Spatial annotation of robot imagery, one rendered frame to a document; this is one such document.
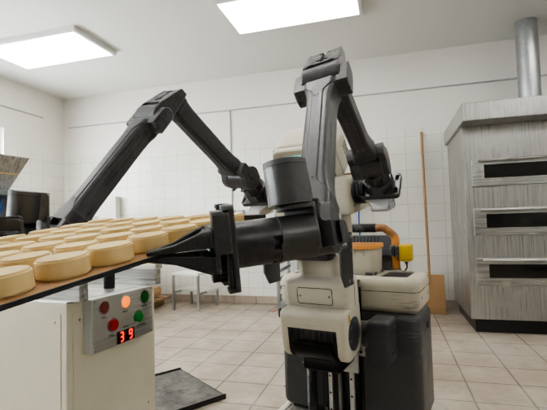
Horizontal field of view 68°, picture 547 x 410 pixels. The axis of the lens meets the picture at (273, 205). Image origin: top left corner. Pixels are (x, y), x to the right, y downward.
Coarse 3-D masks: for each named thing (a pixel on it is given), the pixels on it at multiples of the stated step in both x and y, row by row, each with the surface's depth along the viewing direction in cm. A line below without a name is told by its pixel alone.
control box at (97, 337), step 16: (144, 288) 122; (96, 304) 104; (112, 304) 109; (144, 304) 121; (96, 320) 104; (128, 320) 115; (144, 320) 121; (96, 336) 104; (112, 336) 109; (128, 336) 114; (96, 352) 104
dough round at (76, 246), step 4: (88, 240) 51; (92, 240) 50; (64, 244) 49; (68, 244) 49; (72, 244) 48; (76, 244) 48; (80, 244) 48; (84, 244) 47; (88, 244) 47; (92, 244) 48; (56, 248) 47; (60, 248) 46; (64, 248) 46; (68, 248) 46; (72, 248) 46; (76, 248) 46; (80, 248) 47; (84, 248) 47; (56, 252) 46; (60, 252) 46
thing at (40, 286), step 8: (136, 256) 47; (144, 256) 47; (120, 264) 43; (96, 272) 41; (64, 280) 39; (72, 280) 38; (40, 288) 36; (48, 288) 36; (16, 296) 34; (24, 296) 34; (0, 304) 32
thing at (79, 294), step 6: (72, 288) 100; (78, 288) 100; (84, 288) 101; (54, 294) 102; (60, 294) 102; (66, 294) 101; (72, 294) 100; (78, 294) 99; (84, 294) 101; (48, 300) 103; (54, 300) 102; (60, 300) 102; (66, 300) 101; (72, 300) 100; (78, 300) 99; (84, 300) 101
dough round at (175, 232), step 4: (188, 224) 57; (192, 224) 57; (164, 228) 55; (168, 228) 55; (172, 228) 54; (176, 228) 54; (180, 228) 53; (184, 228) 53; (188, 228) 54; (192, 228) 54; (196, 228) 55; (168, 232) 53; (172, 232) 53; (176, 232) 53; (180, 232) 53; (184, 232) 53; (188, 232) 54; (168, 236) 53; (172, 236) 53; (176, 236) 53; (180, 236) 53; (172, 240) 53
